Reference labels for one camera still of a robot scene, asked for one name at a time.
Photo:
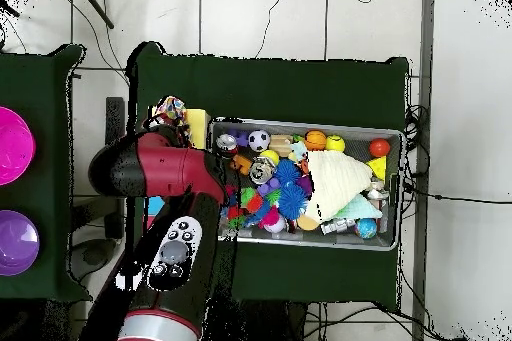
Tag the cream knitted cloth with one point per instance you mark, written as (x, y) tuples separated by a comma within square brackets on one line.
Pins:
[(336, 181)]

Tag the orange toy basketball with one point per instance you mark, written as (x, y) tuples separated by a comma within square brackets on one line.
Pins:
[(315, 139)]

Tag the purple plastic bowl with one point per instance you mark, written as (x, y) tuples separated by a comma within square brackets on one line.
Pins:
[(16, 243)]

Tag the wooden box with three holes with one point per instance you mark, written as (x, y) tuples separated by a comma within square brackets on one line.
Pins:
[(196, 125)]

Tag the clear mesh bin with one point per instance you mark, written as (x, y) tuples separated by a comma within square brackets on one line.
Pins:
[(384, 238)]

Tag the black rod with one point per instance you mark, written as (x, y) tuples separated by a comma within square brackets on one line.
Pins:
[(94, 5)]

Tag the red ball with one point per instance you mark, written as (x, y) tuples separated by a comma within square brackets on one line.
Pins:
[(379, 147)]

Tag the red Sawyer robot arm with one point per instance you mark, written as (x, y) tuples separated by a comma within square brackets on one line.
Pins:
[(168, 171)]

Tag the black and white soccer ball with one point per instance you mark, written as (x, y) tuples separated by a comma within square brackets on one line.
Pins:
[(260, 140)]

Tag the yellow tennis ball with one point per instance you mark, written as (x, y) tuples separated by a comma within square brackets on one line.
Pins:
[(269, 157)]

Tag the yellow smiley ball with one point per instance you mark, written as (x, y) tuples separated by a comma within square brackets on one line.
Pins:
[(335, 143)]

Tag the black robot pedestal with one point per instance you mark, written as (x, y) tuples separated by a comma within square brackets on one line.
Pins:
[(272, 323)]

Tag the pink plastic bowl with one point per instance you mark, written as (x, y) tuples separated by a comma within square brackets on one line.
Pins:
[(14, 145)]

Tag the crushed red drink can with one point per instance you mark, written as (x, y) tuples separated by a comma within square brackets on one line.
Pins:
[(227, 142)]

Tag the blue spiky rubber ball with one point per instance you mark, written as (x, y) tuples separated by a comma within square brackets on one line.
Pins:
[(292, 202), (286, 171)]

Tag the long polka dot cloth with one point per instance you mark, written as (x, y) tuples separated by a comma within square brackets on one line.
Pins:
[(170, 109)]

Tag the mint green cloth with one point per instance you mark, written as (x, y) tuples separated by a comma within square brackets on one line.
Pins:
[(362, 209)]

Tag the yellow cheese wedge toy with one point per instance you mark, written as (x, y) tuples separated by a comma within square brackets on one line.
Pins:
[(378, 167)]

